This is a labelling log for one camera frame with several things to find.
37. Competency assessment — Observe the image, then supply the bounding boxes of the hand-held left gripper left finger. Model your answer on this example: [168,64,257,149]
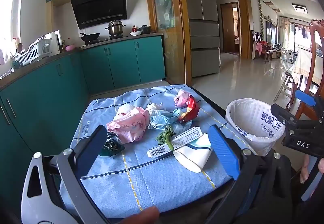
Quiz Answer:
[21,124,112,224]

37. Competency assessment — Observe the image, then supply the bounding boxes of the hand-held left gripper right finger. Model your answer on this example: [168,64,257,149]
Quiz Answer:
[202,124,291,224]

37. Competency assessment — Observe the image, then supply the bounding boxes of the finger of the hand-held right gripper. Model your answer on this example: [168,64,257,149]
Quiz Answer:
[270,103,300,128]
[294,89,324,113]

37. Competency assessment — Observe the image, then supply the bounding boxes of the dark green foil wrapper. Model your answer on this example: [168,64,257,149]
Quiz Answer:
[99,132,126,158]

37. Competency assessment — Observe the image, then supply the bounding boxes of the trash bin with white bag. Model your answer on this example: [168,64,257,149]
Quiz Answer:
[225,98,286,157]

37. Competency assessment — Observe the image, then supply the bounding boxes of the crushed white paper cup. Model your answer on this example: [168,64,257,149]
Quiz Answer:
[173,135,212,173]

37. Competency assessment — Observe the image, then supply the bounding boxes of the pink printed plastic bag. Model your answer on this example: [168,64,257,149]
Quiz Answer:
[106,106,150,143]

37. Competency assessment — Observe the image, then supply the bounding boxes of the long white barcode box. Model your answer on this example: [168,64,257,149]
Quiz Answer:
[147,126,204,158]

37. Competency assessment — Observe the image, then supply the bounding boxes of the large white wad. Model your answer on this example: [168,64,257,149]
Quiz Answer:
[116,104,134,119]

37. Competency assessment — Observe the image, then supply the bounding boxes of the red snack wrapper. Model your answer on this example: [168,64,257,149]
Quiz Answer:
[178,99,199,123]

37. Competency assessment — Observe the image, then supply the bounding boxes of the green vegetable scrap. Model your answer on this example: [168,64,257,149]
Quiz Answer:
[156,125,177,151]

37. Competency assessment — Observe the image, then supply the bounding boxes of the blue face mask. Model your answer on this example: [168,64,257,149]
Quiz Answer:
[148,110,176,130]

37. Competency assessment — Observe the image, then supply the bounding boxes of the small pink plastic bag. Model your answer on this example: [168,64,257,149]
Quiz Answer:
[173,89,193,108]

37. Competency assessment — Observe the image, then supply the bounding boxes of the small white tissue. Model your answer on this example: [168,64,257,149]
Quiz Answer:
[147,103,164,114]

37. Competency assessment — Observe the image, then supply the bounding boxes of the person's right hand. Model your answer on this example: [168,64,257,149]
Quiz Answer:
[300,157,324,184]

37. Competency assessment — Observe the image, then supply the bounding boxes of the person's left hand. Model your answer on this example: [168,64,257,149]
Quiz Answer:
[119,206,160,224]

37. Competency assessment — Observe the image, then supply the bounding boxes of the wooden stool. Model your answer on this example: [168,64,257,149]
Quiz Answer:
[274,74,302,103]

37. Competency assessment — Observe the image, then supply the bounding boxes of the dining table with cloth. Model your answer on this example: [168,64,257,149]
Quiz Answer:
[286,49,324,88]

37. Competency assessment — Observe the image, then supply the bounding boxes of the carved wooden chair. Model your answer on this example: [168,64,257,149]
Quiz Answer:
[294,19,324,121]

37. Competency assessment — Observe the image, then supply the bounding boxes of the white baby fence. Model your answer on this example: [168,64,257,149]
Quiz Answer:
[278,47,298,64]

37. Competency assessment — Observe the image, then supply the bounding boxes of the dark wooden armchairs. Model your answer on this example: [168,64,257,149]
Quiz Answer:
[251,30,274,63]

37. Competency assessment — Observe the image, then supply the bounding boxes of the blue checked tablecloth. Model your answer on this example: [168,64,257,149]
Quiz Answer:
[59,84,244,220]

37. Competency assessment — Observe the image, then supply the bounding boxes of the ceiling air vent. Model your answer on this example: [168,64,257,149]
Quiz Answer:
[292,4,308,14]

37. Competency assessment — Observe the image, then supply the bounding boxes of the green vine garland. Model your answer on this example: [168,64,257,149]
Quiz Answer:
[258,0,265,42]

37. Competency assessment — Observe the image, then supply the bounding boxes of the teal lower cabinets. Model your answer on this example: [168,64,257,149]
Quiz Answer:
[0,35,166,202]

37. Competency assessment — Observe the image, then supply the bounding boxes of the wooden door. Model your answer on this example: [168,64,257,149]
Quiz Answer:
[220,3,240,56]

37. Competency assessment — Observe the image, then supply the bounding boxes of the grey refrigerator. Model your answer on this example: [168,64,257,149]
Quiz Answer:
[182,0,221,78]

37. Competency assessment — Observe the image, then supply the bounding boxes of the gas stove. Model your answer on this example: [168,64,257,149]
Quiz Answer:
[85,35,128,45]

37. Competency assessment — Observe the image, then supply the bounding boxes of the black wok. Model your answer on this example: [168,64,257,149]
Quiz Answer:
[80,32,101,43]

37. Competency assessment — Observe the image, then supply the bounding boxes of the white dish rack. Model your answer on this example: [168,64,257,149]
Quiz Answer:
[13,38,53,66]

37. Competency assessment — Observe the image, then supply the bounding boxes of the white kitchen appliance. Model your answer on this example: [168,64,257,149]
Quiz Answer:
[44,30,62,54]

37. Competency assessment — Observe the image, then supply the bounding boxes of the steel stock pot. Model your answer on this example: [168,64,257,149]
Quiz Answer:
[105,20,126,36]

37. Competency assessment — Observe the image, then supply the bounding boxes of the black lidded pot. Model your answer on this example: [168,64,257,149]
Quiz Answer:
[137,25,152,35]

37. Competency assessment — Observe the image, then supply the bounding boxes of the black range hood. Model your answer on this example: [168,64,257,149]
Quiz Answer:
[70,0,127,30]

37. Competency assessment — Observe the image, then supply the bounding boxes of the wood framed glass partition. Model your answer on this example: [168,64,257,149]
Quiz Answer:
[146,0,193,86]

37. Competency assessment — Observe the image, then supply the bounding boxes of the kitchen window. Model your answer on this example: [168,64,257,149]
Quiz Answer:
[0,0,21,63]

